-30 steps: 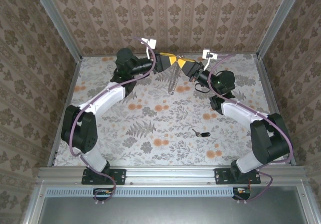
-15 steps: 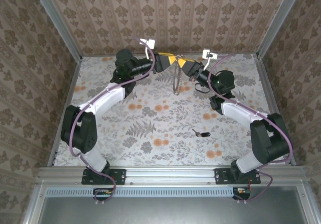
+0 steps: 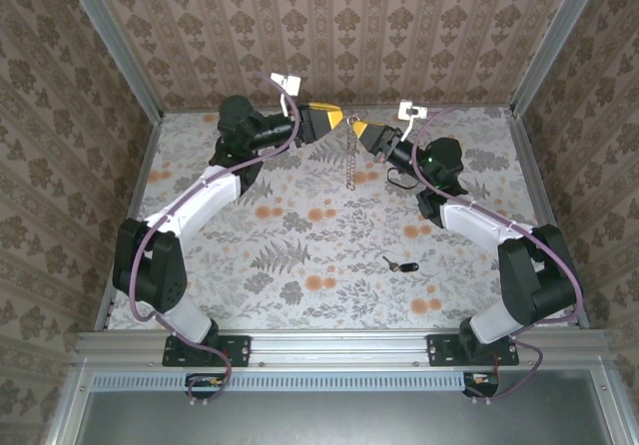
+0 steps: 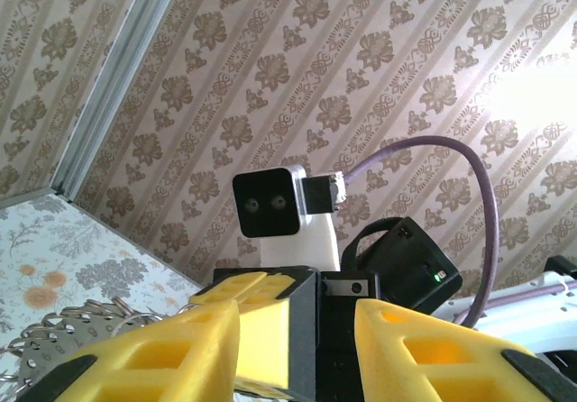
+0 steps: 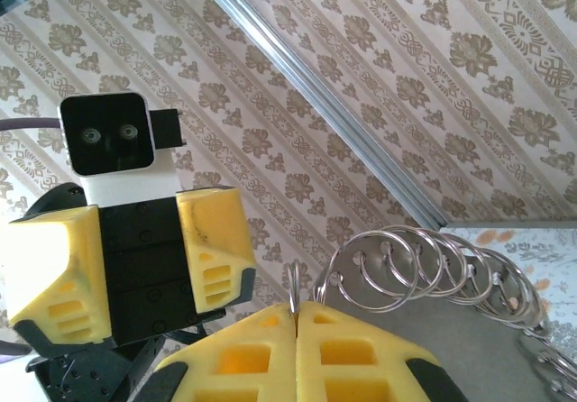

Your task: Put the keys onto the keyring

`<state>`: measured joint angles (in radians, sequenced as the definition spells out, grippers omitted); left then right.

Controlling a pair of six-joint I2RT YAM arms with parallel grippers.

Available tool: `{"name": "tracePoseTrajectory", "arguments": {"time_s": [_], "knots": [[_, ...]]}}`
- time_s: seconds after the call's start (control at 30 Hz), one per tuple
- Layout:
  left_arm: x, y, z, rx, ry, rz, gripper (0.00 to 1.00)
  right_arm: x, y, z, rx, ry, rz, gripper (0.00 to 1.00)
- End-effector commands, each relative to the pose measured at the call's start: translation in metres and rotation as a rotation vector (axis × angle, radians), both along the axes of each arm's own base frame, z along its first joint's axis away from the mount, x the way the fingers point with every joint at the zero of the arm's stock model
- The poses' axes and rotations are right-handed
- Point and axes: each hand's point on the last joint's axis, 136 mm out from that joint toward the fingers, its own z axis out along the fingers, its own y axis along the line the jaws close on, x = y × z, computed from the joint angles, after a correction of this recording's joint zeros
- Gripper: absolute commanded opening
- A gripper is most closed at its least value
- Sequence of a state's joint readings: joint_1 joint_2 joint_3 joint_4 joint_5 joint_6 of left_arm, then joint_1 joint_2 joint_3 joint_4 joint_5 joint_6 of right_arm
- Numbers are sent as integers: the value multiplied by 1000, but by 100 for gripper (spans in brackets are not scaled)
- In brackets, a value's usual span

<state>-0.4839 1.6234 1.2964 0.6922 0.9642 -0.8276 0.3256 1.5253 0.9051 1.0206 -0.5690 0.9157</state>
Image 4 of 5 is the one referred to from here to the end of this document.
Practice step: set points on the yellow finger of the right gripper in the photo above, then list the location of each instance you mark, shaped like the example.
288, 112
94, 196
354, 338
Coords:
205, 291
263, 343

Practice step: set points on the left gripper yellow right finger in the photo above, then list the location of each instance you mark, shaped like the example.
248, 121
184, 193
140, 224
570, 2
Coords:
383, 366

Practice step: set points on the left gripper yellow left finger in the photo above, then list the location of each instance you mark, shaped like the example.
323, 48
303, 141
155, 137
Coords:
212, 375

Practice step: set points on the metal band with keyrings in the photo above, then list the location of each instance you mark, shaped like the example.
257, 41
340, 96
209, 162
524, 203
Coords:
49, 352

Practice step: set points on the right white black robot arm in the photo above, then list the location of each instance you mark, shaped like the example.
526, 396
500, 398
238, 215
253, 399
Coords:
518, 321

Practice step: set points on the floral patterned table cover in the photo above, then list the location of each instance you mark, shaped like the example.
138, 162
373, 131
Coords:
45, 249

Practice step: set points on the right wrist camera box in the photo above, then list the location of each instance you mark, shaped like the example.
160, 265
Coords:
266, 203

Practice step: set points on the aluminium corner post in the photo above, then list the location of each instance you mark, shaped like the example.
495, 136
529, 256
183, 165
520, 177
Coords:
112, 82

